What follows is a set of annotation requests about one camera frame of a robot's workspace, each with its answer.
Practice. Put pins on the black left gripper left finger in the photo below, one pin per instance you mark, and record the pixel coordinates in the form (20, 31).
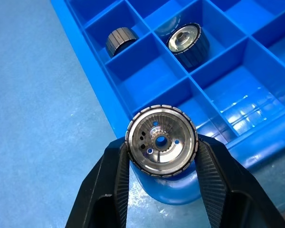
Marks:
(102, 190)

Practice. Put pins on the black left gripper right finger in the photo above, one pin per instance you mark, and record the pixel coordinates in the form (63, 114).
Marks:
(230, 190)

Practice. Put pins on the metal roller with ribbed rim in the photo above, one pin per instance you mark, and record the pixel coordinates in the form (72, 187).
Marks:
(188, 45)
(120, 41)
(161, 141)

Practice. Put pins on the blue plastic compartment tray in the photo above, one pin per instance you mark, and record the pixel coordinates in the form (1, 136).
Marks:
(216, 95)

